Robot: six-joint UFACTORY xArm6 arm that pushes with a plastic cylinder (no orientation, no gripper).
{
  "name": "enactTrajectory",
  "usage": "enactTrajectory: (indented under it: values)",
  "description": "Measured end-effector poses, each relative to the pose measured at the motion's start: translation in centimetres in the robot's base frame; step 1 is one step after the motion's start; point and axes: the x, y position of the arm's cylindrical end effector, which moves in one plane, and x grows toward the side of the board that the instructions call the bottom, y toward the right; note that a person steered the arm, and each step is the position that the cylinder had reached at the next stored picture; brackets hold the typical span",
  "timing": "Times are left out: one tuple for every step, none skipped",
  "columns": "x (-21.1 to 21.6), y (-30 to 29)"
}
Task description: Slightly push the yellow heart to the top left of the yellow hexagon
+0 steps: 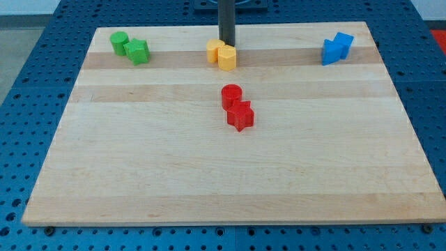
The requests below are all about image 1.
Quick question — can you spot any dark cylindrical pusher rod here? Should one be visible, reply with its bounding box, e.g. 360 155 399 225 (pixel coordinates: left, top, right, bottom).
217 0 236 46

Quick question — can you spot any yellow heart block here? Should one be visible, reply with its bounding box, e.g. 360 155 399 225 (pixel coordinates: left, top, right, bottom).
206 38 226 63

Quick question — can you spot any yellow hexagon block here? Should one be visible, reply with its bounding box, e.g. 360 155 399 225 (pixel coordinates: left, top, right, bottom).
217 45 237 71

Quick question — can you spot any red cylinder block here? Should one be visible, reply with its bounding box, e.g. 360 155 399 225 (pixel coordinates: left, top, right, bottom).
221 84 243 110

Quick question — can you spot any green star block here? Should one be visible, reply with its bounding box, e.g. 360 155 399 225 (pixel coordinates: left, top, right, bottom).
123 38 150 66

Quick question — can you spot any red star block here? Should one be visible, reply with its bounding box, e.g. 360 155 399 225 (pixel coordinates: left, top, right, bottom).
226 100 255 132

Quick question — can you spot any green cylinder block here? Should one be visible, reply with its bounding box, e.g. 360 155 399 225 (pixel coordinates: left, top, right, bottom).
109 31 129 56

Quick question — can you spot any blue arrow-shaped block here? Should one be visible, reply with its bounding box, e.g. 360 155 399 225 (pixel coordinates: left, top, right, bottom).
321 39 343 66

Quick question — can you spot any blue cube block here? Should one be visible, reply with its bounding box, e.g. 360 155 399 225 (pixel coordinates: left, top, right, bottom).
334 32 354 59

